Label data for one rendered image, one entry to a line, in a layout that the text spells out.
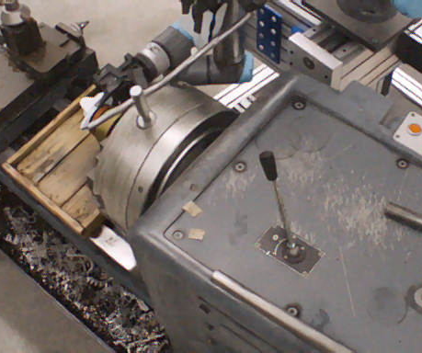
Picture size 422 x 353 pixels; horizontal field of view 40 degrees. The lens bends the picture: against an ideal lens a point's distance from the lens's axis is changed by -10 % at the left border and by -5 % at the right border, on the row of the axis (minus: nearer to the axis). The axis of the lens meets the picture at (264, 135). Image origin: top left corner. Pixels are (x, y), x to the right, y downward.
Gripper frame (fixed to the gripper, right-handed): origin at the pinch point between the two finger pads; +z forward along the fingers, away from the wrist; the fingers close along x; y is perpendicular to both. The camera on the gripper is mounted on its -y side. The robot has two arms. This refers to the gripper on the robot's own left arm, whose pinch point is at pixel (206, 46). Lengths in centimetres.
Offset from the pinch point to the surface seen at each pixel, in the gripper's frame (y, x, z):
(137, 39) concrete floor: 127, -123, 103
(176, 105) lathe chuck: 1.8, 3.3, 11.8
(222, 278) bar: -26.6, 26.2, 14.2
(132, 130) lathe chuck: 4.5, 11.5, 14.9
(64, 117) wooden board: 45, -6, 45
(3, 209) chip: 63, 5, 85
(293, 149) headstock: -20.8, 1.1, 8.7
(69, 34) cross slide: 62, -22, 33
